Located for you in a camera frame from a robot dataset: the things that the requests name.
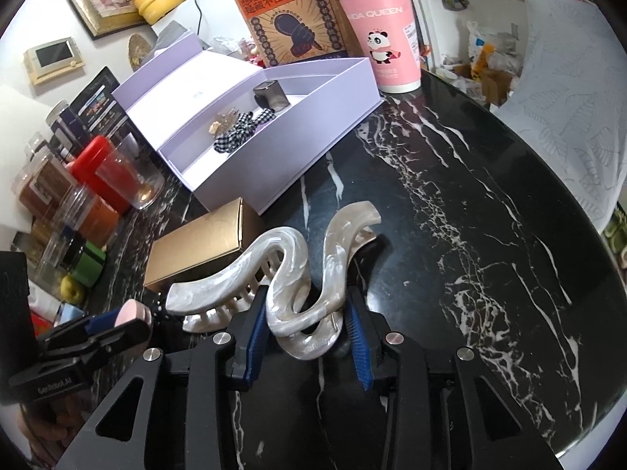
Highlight pink round compact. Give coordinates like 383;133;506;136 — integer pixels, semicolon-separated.
115;299;152;328

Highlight white pearl hair claw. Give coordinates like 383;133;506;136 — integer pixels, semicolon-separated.
166;201;382;361

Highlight gold rectangular box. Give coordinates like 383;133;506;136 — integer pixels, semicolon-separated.
143;199;266;294

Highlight orange spice jar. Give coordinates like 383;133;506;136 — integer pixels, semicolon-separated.
60;186;120;248

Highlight brown spice jar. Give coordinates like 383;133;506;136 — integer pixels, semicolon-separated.
12;148;76;223

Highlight clear drinking glass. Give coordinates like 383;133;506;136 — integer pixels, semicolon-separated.
96;148;165;210

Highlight red canister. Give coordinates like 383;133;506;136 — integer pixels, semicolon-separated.
69;136;137;214

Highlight black printed brochure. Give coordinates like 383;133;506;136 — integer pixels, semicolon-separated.
70;67;129;145

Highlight black white gingham scrunchie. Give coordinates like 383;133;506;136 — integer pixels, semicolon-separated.
214;109;275;154

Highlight small beige hair clip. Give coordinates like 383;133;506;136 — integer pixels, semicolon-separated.
208;109;239;136

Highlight lilac open gift box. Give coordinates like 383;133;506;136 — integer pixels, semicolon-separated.
114;32;382;213

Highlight small dark square case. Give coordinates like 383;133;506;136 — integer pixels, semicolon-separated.
253;80;290;112

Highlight lower pink panda cup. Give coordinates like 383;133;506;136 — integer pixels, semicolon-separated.
337;0;421;94

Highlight grey leaf pattern chair cover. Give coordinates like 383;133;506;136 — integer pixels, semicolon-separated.
495;0;626;230

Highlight brown printed paper bag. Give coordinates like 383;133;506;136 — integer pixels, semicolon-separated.
235;0;361;67

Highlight beige wall intercom panel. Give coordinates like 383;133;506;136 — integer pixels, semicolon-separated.
24;37;84;86

